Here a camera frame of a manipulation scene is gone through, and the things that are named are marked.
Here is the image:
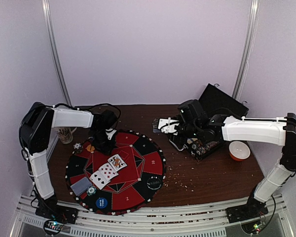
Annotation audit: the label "back right chip row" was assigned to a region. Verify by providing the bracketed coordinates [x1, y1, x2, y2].
[191, 140, 211, 153]

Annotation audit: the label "left aluminium frame post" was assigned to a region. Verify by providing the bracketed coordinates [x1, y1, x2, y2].
[41, 0, 72, 106]

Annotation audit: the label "face-up diamonds card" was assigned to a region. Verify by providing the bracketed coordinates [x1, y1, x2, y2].
[98, 163, 118, 181]

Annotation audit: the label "round red black poker mat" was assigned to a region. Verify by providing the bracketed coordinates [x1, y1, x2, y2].
[65, 130, 166, 215]

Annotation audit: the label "chip row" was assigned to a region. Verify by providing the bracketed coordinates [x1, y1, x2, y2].
[195, 142, 220, 160]
[191, 140, 211, 153]

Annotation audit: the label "dealt playing card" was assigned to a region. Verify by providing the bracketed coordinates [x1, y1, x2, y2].
[71, 177, 92, 193]
[70, 180, 90, 196]

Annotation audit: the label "orange big blind button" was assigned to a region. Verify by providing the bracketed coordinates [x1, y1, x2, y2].
[86, 145, 95, 152]

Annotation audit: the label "face-up king card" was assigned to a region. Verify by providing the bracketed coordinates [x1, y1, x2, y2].
[108, 154, 127, 171]

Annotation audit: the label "white floral mug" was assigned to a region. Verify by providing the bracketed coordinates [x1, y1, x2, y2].
[54, 127, 77, 144]

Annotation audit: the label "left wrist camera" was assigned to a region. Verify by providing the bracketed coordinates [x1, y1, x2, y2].
[105, 128, 117, 140]

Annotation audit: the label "aluminium frame post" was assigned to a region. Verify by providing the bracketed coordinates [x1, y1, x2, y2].
[232, 0, 260, 101]
[41, 0, 72, 106]

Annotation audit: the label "poker chip stack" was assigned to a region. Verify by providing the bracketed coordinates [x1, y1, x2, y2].
[86, 186, 97, 196]
[73, 143, 83, 154]

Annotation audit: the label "clear dealer button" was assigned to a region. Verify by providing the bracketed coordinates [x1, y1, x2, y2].
[147, 176, 162, 190]

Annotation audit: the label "front right chip row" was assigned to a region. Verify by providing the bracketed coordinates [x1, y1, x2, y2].
[195, 142, 220, 160]

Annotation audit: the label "front aluminium rail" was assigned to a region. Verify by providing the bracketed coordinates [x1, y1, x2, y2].
[8, 195, 296, 237]

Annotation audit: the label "boxed card decks in case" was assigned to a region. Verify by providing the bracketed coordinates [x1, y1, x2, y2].
[186, 138, 198, 144]

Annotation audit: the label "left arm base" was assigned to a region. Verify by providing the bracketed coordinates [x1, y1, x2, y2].
[35, 202, 78, 224]

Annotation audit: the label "black poker chip case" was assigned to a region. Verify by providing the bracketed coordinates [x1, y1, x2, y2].
[167, 84, 249, 161]

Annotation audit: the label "blue small blind button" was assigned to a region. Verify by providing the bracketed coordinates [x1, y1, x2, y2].
[96, 197, 108, 209]

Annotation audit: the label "orange white bowl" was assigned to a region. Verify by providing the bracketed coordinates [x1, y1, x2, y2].
[229, 141, 251, 161]

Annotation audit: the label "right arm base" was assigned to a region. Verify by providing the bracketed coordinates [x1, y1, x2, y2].
[225, 204, 269, 223]

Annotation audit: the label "face-up spades card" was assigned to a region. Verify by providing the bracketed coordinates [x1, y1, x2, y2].
[89, 170, 110, 190]

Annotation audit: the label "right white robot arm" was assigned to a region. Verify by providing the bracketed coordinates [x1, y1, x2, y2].
[175, 100, 296, 218]

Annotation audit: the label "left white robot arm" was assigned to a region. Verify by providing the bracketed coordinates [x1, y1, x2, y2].
[19, 102, 121, 200]

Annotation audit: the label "right aluminium frame post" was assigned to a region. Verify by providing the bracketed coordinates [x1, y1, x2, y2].
[232, 0, 260, 101]

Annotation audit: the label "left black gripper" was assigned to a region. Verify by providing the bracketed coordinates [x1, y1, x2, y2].
[91, 128, 116, 156]

